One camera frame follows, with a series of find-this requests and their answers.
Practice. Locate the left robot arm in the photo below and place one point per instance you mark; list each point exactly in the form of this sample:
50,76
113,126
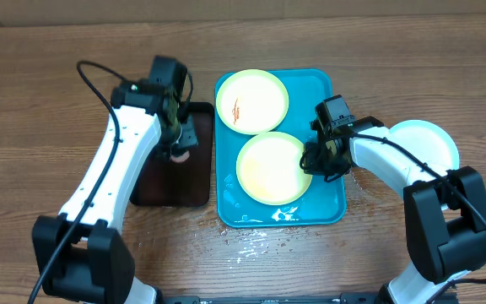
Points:
80,253

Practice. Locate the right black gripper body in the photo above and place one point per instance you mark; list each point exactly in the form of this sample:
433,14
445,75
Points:
324,161

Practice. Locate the green plate top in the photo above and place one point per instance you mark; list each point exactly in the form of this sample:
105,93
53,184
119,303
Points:
252,101

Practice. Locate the green and orange sponge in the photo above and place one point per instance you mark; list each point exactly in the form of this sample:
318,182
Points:
180,158

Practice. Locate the teal plastic tray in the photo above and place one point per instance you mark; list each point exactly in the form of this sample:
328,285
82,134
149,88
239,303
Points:
322,203

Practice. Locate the light blue plate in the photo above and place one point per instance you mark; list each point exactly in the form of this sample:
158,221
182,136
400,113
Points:
428,141

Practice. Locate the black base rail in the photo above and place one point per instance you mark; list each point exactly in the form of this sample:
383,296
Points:
345,298

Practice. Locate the black rectangular tray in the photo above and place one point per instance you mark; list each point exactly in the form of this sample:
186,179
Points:
186,184

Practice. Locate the green plate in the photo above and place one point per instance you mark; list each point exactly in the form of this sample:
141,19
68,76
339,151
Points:
252,101
268,168

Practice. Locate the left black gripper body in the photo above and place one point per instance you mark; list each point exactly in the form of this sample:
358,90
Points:
172,144

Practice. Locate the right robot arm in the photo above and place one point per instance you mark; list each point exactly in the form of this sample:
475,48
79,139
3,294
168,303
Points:
444,203

